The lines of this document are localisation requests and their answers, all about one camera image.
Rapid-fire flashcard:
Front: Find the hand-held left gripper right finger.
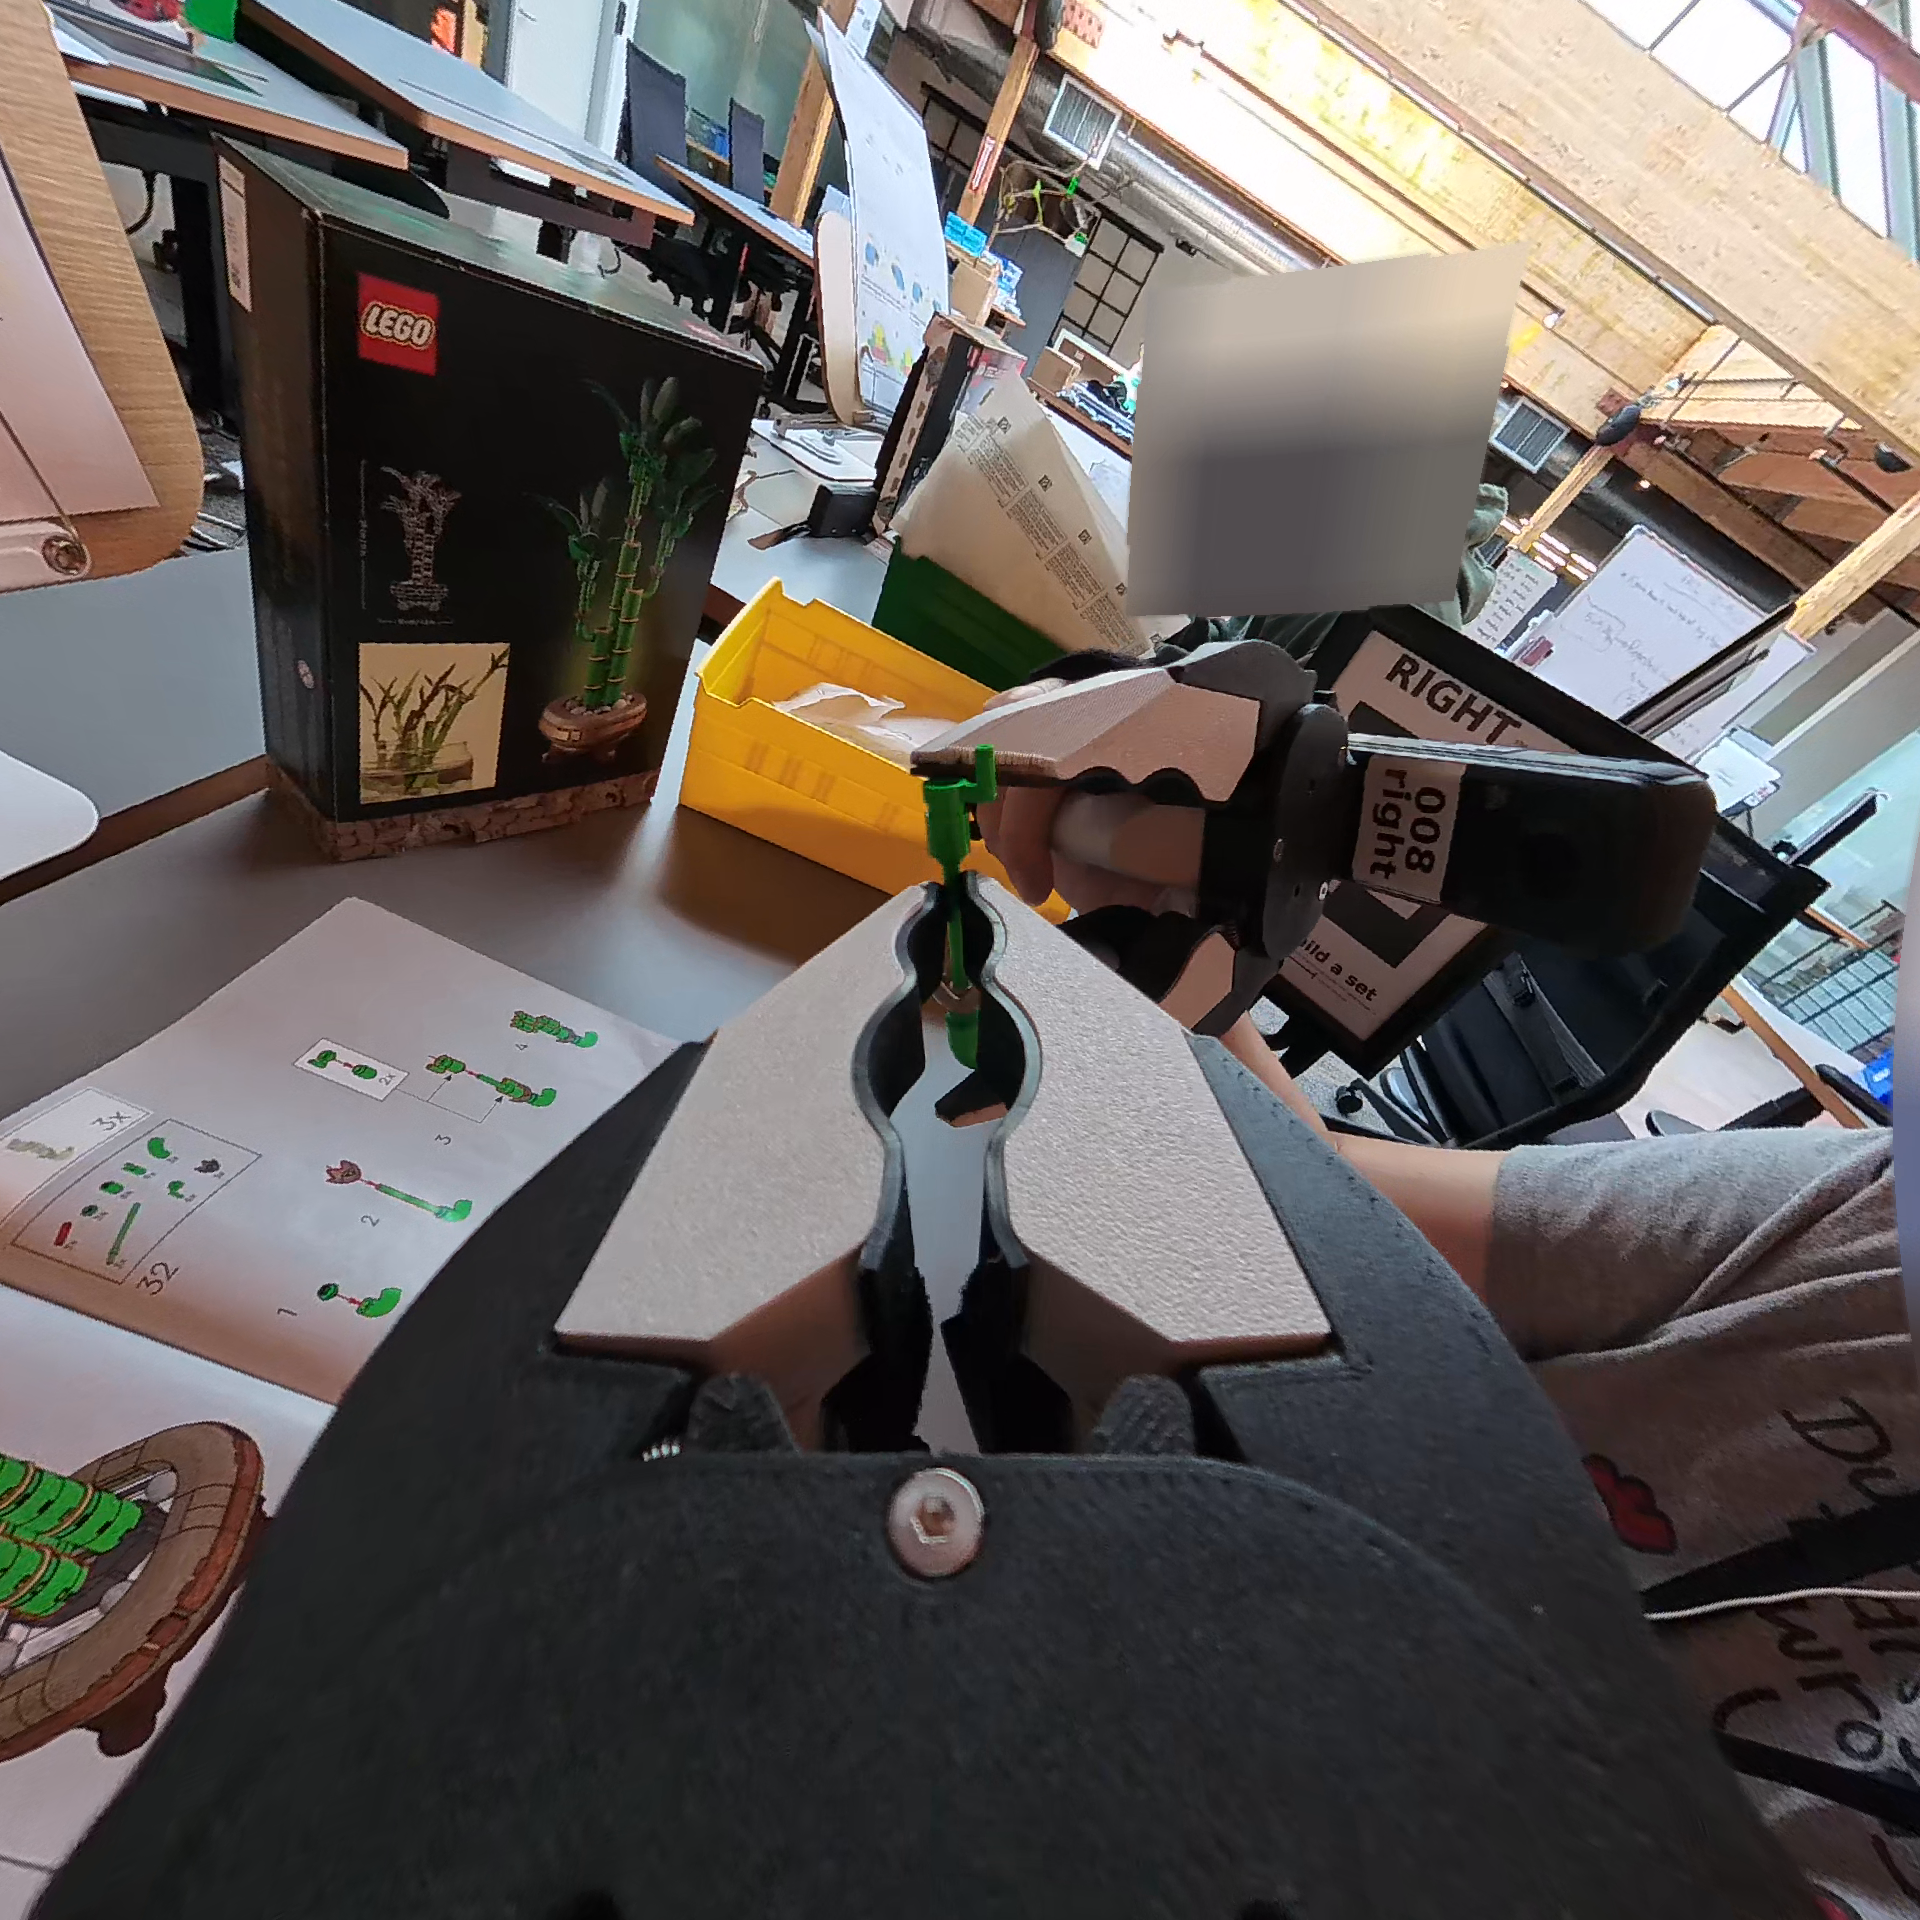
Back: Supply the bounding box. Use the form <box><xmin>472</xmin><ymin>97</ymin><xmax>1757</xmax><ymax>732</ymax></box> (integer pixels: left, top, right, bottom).
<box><xmin>938</xmin><ymin>873</ymin><xmax>1338</xmax><ymax>1449</ymax></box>

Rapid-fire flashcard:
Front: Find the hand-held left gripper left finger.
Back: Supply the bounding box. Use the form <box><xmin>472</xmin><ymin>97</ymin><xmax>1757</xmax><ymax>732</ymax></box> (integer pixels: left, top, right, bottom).
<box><xmin>555</xmin><ymin>884</ymin><xmax>935</xmax><ymax>1444</ymax></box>

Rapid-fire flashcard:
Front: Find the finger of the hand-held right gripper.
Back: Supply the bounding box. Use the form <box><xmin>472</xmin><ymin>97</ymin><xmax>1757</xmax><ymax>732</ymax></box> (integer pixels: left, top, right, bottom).
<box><xmin>1048</xmin><ymin>791</ymin><xmax>1211</xmax><ymax>897</ymax></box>
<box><xmin>909</xmin><ymin>643</ymin><xmax>1316</xmax><ymax>806</ymax></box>

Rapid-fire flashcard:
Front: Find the green lego stem assembly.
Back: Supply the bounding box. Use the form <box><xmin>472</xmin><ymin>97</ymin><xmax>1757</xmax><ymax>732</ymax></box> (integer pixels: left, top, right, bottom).
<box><xmin>920</xmin><ymin>743</ymin><xmax>1003</xmax><ymax>1069</ymax></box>

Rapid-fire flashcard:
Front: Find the person's right forearm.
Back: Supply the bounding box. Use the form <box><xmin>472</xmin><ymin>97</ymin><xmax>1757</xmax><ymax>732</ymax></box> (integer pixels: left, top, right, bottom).
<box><xmin>1222</xmin><ymin>1018</ymin><xmax>1509</xmax><ymax>1359</ymax></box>

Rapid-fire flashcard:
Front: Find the lego instruction booklet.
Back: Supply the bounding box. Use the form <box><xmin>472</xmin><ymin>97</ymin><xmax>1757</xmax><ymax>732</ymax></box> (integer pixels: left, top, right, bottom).
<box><xmin>0</xmin><ymin>897</ymin><xmax>683</xmax><ymax>1769</ymax></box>

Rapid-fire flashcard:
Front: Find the black lego box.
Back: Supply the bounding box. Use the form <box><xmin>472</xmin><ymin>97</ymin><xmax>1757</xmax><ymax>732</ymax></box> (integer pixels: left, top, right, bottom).
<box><xmin>218</xmin><ymin>139</ymin><xmax>767</xmax><ymax>865</ymax></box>

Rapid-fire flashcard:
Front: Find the person's right hand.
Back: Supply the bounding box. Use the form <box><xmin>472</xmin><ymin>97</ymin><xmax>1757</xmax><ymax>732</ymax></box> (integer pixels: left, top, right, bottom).
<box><xmin>975</xmin><ymin>779</ymin><xmax>1075</xmax><ymax>905</ymax></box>

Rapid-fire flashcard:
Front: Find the black office chair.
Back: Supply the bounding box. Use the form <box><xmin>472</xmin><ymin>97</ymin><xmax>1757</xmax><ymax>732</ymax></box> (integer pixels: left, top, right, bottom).
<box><xmin>1350</xmin><ymin>900</ymin><xmax>1823</xmax><ymax>1149</ymax></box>

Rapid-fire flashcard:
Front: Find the dark green crate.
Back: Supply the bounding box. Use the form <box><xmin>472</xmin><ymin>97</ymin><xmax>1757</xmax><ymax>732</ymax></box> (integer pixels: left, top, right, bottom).
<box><xmin>870</xmin><ymin>538</ymin><xmax>1080</xmax><ymax>694</ymax></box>

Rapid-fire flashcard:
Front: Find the large printed paper sheet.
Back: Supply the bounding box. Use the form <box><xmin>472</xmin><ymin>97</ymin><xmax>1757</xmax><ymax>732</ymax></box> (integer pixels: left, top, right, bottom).
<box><xmin>890</xmin><ymin>372</ymin><xmax>1163</xmax><ymax>663</ymax></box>

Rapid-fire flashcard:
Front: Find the clear plastic bag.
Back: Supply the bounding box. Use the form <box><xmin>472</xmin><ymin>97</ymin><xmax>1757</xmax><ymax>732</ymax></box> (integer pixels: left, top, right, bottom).
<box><xmin>772</xmin><ymin>681</ymin><xmax>998</xmax><ymax>771</ymax></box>

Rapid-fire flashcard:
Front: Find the whiteboard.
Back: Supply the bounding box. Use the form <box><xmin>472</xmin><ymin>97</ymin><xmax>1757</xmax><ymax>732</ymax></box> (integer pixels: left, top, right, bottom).
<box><xmin>1528</xmin><ymin>525</ymin><xmax>1813</xmax><ymax>751</ymax></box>

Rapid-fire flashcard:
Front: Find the yellow plastic bin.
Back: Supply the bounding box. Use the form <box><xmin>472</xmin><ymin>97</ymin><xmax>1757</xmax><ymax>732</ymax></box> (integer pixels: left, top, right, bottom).
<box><xmin>678</xmin><ymin>577</ymin><xmax>1075</xmax><ymax>924</ymax></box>

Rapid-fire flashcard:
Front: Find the grey printed shirt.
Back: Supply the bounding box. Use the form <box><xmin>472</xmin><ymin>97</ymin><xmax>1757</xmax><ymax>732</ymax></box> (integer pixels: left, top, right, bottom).
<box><xmin>1485</xmin><ymin>1124</ymin><xmax>1920</xmax><ymax>1920</ymax></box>

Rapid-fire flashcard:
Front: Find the white standing poster board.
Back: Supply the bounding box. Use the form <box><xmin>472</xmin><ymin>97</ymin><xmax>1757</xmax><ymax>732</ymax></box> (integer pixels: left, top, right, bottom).
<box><xmin>816</xmin><ymin>11</ymin><xmax>952</xmax><ymax>425</ymax></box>

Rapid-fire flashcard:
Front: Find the white stand base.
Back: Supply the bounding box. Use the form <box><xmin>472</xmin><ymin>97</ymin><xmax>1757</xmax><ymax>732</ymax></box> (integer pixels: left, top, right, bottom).
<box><xmin>0</xmin><ymin>747</ymin><xmax>101</xmax><ymax>887</ymax></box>

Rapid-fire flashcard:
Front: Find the grey office desk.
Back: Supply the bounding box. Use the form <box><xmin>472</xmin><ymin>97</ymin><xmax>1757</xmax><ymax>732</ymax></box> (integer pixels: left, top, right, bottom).
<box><xmin>53</xmin><ymin>22</ymin><xmax>410</xmax><ymax>170</ymax></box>
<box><xmin>240</xmin><ymin>0</ymin><xmax>695</xmax><ymax>249</ymax></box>

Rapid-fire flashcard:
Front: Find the white wall vent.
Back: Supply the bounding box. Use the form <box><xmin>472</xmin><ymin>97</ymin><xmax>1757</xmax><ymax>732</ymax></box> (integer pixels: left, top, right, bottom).
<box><xmin>1040</xmin><ymin>76</ymin><xmax>1124</xmax><ymax>170</ymax></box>

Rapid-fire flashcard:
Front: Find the thin white cable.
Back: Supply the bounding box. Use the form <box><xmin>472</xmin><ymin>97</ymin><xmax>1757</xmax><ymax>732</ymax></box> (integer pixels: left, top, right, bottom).
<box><xmin>1642</xmin><ymin>1577</ymin><xmax>1920</xmax><ymax>1625</ymax></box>

